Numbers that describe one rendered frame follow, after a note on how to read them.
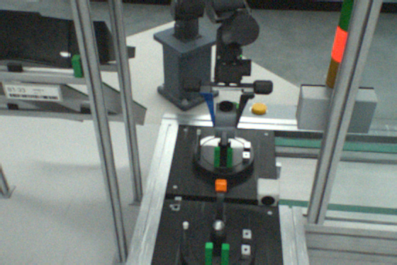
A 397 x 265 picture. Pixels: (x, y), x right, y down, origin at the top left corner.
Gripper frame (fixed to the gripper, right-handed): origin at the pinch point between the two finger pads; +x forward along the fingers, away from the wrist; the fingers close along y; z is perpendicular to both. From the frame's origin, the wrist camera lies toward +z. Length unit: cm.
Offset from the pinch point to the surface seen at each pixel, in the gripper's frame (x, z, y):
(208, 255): 25.5, 18.1, -1.7
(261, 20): -86, -293, 25
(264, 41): -63, -264, 26
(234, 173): 13.5, -2.9, 2.5
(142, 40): -28, -77, -33
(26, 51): -7.0, 24.9, -31.8
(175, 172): 14.1, -4.9, -10.6
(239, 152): 9.1, -8.1, 3.5
